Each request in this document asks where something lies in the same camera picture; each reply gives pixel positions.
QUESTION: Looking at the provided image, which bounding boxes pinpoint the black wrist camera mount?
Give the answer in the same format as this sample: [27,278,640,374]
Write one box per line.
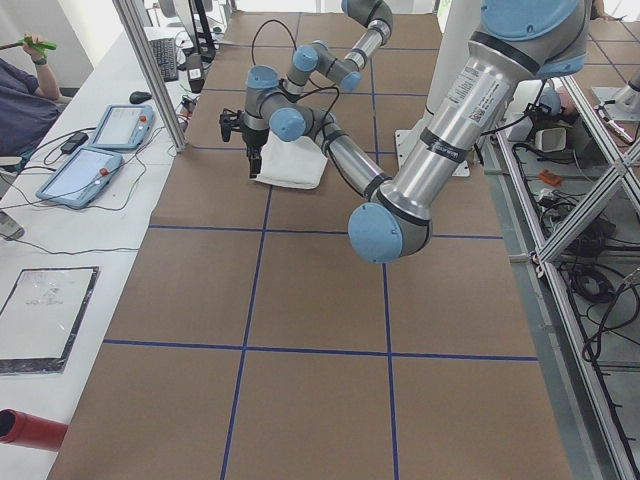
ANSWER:
[219,108,245,143]

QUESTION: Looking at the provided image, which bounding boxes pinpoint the red cylinder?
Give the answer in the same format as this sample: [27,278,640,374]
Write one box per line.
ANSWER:
[1,409,68,452]

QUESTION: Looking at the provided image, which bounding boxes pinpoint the black monitor stand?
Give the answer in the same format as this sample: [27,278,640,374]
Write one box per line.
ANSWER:
[189,0,216,64]

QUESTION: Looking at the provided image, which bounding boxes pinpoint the seated person in dark shirt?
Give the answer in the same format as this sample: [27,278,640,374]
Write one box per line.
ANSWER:
[1,32,61,170]

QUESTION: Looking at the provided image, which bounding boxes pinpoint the black power adapter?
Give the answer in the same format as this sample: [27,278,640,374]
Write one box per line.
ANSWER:
[60,131,89,155]

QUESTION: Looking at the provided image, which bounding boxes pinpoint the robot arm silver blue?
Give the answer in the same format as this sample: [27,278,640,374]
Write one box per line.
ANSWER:
[221,1,591,263]
[281,1,394,98]

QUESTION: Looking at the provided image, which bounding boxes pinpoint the silver foil framed sheet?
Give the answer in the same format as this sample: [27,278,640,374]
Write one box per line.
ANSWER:
[1,266,99,376]

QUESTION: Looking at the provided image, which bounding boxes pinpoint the black computer mouse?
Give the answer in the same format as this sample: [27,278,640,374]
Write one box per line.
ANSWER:
[129,91,152,105]

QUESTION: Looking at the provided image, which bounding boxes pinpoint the orange clamp part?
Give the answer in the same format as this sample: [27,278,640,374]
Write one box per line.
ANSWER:
[537,169,563,187]

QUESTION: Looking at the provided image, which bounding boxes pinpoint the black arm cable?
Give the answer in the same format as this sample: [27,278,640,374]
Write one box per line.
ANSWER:
[294,85,342,141]
[250,18,300,69]

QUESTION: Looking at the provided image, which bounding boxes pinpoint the lower blue teach pendant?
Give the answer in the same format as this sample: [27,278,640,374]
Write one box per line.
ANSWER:
[36,147,123,209]

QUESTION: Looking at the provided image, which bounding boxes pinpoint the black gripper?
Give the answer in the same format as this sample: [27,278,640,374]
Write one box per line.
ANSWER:
[242,127,269,179]

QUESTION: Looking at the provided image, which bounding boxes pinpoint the aluminium lattice frame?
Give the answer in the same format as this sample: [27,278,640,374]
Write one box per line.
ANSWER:
[492,73,639,479]

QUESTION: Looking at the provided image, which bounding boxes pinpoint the upper orange black connector box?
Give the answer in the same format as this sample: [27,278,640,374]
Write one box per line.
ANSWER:
[181,96,197,115]

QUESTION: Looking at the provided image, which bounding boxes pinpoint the black keyboard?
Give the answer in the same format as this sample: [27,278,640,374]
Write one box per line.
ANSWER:
[149,38,179,82]

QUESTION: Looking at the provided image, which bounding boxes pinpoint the aluminium frame post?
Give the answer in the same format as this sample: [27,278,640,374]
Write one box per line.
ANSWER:
[112,0,187,153]

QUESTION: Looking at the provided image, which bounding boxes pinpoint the upper blue teach pendant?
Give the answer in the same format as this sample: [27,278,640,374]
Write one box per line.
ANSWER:
[89,104,155,150]

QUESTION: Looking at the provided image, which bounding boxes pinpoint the white long sleeve printed shirt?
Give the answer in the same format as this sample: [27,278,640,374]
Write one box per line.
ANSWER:
[255,132,327,190]

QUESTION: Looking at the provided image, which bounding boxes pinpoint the blue teach pendant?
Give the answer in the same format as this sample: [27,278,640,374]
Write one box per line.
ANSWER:
[89,104,155,150]
[36,147,123,209]

